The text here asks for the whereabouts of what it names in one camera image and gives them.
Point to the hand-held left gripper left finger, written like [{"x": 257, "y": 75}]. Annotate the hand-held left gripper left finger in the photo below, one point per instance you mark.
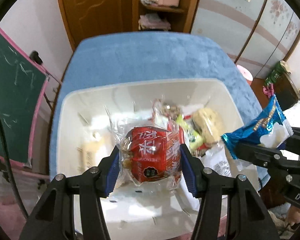
[{"x": 110, "y": 175}]

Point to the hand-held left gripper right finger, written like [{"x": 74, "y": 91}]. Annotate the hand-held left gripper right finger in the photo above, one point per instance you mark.
[{"x": 190, "y": 172}]

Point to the blue and white snack packet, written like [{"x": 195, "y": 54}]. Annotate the blue and white snack packet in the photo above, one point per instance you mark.
[{"x": 265, "y": 127}]

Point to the red walnut snack packet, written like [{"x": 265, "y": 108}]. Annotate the red walnut snack packet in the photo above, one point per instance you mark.
[{"x": 150, "y": 155}]

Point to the white plastic bin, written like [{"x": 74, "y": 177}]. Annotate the white plastic bin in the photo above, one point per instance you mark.
[{"x": 90, "y": 100}]

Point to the person's right hand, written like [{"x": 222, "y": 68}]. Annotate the person's right hand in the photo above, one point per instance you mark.
[{"x": 295, "y": 216}]

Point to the white crumpled snack packet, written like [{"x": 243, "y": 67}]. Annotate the white crumpled snack packet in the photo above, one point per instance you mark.
[{"x": 217, "y": 160}]

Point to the small yellow cake packet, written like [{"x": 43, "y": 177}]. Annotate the small yellow cake packet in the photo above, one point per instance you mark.
[{"x": 207, "y": 125}]

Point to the dark wooden cabinet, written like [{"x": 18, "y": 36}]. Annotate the dark wooden cabinet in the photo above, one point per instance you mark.
[{"x": 288, "y": 90}]

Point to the pink toy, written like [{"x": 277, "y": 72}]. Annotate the pink toy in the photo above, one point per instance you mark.
[{"x": 268, "y": 90}]

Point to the green printed bag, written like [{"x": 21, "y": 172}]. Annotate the green printed bag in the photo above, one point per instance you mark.
[{"x": 276, "y": 73}]

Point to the pink plastic stool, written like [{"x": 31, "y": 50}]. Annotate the pink plastic stool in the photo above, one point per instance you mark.
[{"x": 245, "y": 75}]

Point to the floral sliding door wardrobe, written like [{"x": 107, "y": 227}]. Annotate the floral sliding door wardrobe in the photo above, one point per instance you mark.
[{"x": 240, "y": 35}]

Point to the blue plush table cover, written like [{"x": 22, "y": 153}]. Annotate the blue plush table cover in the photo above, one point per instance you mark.
[{"x": 145, "y": 57}]

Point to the black easel knob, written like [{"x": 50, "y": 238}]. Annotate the black easel knob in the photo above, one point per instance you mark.
[{"x": 36, "y": 57}]

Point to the pink folded cloth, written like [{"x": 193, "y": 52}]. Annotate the pink folded cloth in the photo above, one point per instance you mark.
[{"x": 155, "y": 22}]

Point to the brown wooden door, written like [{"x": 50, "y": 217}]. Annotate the brown wooden door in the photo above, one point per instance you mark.
[{"x": 95, "y": 12}]

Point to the wooden corner shelf unit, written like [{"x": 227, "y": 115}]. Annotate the wooden corner shelf unit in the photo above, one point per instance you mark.
[{"x": 190, "y": 5}]

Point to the green chalkboard easel pink frame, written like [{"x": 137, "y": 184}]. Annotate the green chalkboard easel pink frame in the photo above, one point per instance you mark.
[{"x": 15, "y": 100}]

